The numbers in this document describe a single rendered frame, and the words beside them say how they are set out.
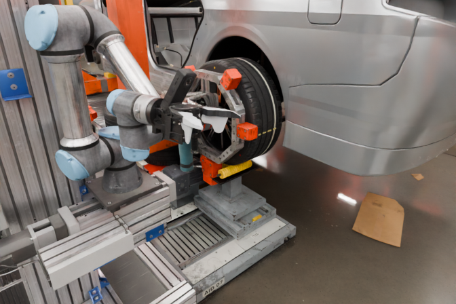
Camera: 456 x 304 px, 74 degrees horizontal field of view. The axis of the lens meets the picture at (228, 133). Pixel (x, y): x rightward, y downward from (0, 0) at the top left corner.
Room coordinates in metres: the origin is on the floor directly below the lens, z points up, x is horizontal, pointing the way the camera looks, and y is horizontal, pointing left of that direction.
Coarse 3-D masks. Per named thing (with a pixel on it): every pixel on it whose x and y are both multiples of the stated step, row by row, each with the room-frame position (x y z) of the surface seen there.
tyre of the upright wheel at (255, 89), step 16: (208, 64) 1.82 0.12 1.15; (224, 64) 1.72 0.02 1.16; (240, 64) 1.74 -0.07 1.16; (256, 64) 1.79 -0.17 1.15; (256, 80) 1.65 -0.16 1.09; (272, 80) 1.72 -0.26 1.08; (240, 96) 1.60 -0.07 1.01; (256, 96) 1.59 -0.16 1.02; (256, 112) 1.53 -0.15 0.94; (272, 112) 1.61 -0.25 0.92; (272, 128) 1.61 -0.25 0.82; (208, 144) 1.85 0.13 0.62; (256, 144) 1.54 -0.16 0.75; (272, 144) 1.66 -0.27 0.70; (240, 160) 1.60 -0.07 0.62
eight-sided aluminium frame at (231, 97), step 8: (200, 72) 1.75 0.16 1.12; (208, 72) 1.76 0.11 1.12; (200, 80) 1.84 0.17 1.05; (216, 80) 1.62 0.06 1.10; (192, 88) 1.90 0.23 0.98; (224, 88) 1.58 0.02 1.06; (224, 96) 1.58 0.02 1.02; (232, 96) 1.59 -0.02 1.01; (232, 104) 1.53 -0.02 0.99; (240, 104) 1.54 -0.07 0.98; (240, 112) 1.52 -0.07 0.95; (232, 120) 1.53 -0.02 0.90; (240, 120) 1.54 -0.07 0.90; (232, 128) 1.53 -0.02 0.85; (200, 136) 1.85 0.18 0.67; (232, 136) 1.53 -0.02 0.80; (200, 144) 1.82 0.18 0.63; (232, 144) 1.52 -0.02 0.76; (240, 144) 1.52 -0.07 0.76; (200, 152) 1.77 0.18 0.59; (208, 152) 1.71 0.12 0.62; (216, 152) 1.71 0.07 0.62; (224, 152) 1.58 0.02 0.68; (232, 152) 1.53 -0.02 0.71; (216, 160) 1.63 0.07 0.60; (224, 160) 1.60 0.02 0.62
